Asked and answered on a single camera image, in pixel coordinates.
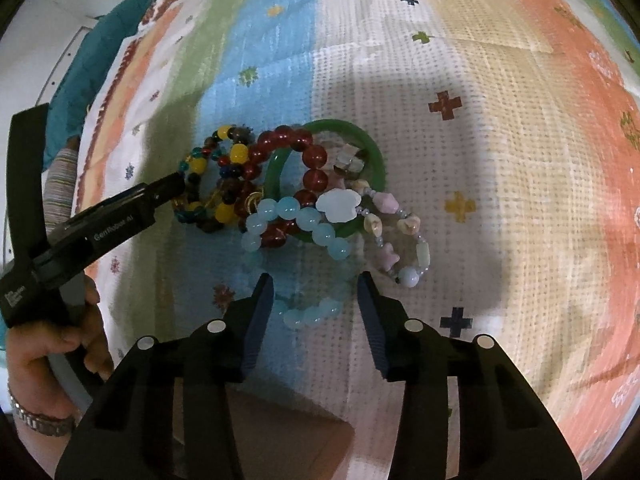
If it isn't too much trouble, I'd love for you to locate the multicolour dark bead bracelet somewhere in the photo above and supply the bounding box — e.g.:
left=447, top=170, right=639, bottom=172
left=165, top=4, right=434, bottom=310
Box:
left=171, top=146, right=262, bottom=233

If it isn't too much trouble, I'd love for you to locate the small gold ring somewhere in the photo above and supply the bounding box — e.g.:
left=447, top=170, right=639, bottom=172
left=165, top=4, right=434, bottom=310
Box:
left=243, top=190, right=266, bottom=217

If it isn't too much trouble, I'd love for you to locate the dark red bead bracelet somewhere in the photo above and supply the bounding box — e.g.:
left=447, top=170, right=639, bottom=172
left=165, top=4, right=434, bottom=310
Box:
left=240, top=123, right=330, bottom=250

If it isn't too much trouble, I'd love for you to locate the pastel charm bead bracelet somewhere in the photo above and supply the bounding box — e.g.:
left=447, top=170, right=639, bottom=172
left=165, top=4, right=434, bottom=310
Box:
left=316, top=142, right=433, bottom=290

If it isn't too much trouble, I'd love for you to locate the person's left hand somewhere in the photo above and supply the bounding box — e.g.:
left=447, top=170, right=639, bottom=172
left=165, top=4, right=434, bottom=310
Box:
left=5, top=274, right=115, bottom=418

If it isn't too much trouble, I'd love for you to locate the grey striped rolled cloth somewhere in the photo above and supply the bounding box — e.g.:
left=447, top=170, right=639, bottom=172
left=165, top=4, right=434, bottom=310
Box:
left=43, top=148, right=78, bottom=233

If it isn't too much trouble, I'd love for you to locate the silver wrist watch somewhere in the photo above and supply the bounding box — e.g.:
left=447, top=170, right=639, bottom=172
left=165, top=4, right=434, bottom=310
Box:
left=8, top=380, right=78, bottom=438

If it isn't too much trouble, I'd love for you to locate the silver metal tin box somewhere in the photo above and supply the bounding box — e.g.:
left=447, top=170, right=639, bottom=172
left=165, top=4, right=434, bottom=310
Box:
left=228, top=389, right=355, bottom=479

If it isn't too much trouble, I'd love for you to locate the teal pillow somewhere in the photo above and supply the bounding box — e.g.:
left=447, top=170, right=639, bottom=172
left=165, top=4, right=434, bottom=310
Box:
left=43, top=0, right=154, bottom=170

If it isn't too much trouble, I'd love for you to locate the striped pastel cloth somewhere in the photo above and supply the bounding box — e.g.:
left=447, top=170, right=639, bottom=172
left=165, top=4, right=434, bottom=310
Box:
left=75, top=0, right=639, bottom=474

